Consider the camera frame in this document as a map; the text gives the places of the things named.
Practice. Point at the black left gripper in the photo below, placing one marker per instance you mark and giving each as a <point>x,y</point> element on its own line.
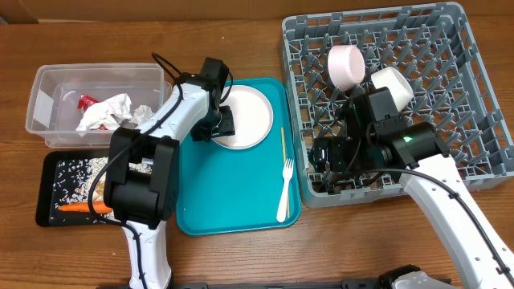
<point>201,133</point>

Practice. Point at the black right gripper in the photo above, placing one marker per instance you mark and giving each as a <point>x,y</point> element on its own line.
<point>344,148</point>

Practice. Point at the large pink plate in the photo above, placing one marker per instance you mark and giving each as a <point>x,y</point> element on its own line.
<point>253,117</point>

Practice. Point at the white plastic fork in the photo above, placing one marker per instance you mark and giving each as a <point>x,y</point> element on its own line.
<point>287,176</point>

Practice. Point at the wooden chopstick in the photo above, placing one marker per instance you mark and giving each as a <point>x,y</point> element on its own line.
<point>283,144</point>

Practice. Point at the foil wrapper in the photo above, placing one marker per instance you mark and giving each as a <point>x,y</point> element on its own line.
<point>141,115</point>

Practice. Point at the pink bowl with food scraps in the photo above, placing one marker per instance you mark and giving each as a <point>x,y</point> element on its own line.
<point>346,66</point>

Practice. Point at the white napkin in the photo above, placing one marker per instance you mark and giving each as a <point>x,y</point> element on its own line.
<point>107,114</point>

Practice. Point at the red wrapper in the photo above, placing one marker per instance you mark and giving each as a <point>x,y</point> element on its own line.
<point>86,102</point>

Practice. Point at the orange carrot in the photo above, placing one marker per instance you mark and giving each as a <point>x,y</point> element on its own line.
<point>83,207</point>

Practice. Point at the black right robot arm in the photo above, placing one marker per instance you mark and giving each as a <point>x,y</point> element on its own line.
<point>379,140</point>

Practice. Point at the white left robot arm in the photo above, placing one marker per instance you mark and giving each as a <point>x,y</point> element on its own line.
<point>142,173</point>

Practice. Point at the grey dishwasher rack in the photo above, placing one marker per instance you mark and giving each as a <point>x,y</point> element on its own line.
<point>432,45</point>

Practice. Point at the clear plastic waste bin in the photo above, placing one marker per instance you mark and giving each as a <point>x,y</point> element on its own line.
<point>53,112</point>

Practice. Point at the teal serving tray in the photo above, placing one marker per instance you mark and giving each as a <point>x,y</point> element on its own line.
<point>227,190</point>

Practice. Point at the spilled rice and nut scraps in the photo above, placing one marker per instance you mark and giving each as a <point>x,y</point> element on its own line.
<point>74,178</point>

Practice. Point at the black tray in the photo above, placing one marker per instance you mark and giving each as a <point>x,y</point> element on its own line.
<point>43,216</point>

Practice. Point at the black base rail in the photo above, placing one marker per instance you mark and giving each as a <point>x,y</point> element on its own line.
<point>345,284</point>

